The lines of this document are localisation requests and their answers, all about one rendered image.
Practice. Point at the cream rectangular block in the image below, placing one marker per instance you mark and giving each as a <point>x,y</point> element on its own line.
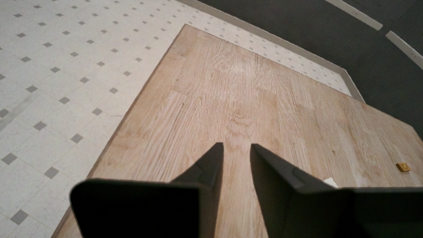
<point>330,181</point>

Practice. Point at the tan wooden domino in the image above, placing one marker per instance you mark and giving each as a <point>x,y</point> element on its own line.
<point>403,167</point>

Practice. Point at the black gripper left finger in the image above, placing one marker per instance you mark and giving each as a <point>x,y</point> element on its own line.
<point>153,209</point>

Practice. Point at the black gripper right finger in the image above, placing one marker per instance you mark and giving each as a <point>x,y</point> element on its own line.
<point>295,204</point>

